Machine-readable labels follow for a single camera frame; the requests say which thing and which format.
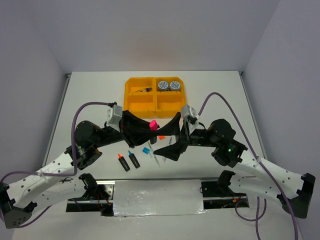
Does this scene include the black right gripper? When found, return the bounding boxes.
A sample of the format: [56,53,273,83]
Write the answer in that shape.
[153,111,219,160]

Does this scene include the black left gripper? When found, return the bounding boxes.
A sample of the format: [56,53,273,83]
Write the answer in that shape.
[93,109,160,148]

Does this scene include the black highlighter pink tip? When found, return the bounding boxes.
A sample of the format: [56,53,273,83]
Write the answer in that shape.
[149,120,159,131]

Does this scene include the black highlighter orange tip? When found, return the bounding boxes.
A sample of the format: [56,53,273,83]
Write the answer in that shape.
[118,154,130,172]

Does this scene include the small glue bottle blue cap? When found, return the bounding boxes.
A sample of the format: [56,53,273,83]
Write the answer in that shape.
[133,87,153,93]

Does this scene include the round blue-white tin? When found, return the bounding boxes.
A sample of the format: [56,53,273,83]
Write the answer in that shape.
[157,80,169,92]
[169,81,181,92]

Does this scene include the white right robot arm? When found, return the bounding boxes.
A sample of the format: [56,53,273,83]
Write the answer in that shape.
[154,118,316,219]

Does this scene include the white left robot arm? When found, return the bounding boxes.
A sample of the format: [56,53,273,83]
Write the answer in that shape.
[0,110,159,229]

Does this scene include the blue clear pen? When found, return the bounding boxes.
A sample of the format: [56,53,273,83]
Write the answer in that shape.
[162,137,173,163]

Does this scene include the blue highlighter cap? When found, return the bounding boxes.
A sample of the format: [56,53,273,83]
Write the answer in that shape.
[142,147,150,154]

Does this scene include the green clear pen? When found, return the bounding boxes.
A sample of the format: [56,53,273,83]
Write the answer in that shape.
[147,141,161,167]

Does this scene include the black highlighter blue tip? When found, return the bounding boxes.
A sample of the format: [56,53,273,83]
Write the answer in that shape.
[128,150,141,169]

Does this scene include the orange four-compartment organizer tray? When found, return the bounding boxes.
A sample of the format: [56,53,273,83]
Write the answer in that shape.
[123,76,187,119]

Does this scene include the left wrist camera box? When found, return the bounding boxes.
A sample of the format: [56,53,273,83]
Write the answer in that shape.
[106,104,123,132]

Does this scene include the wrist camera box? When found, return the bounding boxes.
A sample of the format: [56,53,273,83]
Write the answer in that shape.
[181,104,199,132]
[106,104,123,132]

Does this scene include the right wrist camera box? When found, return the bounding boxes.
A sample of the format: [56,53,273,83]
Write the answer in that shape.
[181,104,199,132]

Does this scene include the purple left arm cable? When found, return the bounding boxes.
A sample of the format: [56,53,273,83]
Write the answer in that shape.
[1,101,118,228]

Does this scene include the foil-covered base plate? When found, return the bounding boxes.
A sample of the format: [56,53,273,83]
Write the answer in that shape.
[113,179,206,217]

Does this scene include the black mounting rail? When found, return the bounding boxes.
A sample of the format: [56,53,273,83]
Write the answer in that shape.
[66,179,249,217]

